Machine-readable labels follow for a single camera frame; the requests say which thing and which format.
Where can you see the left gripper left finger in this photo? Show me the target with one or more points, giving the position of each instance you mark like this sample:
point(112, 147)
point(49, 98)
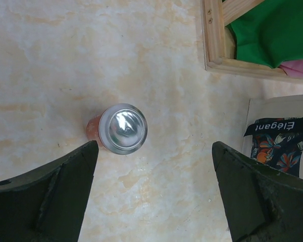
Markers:
point(48, 203)

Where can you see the red Coke can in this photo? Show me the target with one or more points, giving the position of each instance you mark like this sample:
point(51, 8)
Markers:
point(121, 129)

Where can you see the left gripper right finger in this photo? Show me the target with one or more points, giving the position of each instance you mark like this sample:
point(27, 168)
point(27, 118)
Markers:
point(261, 203)

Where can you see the pink shirt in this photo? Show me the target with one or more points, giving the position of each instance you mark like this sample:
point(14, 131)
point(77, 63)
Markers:
point(293, 68)

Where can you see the wooden clothes rack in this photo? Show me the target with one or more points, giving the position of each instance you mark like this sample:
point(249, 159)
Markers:
point(219, 44)

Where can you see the green tank top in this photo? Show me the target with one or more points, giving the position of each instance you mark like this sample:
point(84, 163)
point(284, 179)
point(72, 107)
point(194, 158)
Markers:
point(270, 33)

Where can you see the beige canvas tote bag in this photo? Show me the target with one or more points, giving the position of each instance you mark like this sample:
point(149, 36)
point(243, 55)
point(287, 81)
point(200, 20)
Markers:
point(274, 133)

